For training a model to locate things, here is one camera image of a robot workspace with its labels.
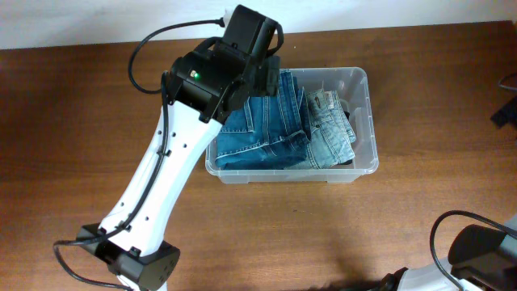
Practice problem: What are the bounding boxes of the dark blue jeans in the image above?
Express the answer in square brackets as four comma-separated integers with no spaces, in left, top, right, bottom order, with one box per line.
[215,70,311,170]

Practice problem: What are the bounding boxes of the light blue jeans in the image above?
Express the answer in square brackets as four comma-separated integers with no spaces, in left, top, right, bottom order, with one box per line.
[288,89,356,170]

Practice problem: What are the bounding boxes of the small black garment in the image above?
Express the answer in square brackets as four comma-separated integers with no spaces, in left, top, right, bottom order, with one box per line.
[341,103,355,165]

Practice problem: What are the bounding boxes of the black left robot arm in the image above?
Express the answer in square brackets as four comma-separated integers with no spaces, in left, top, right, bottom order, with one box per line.
[77,5,284,290]

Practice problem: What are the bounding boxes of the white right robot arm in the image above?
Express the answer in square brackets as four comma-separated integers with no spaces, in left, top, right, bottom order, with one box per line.
[377,210,516,290]

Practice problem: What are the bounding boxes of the clear plastic storage bin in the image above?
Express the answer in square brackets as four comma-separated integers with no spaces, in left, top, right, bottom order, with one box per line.
[205,67,379,184]

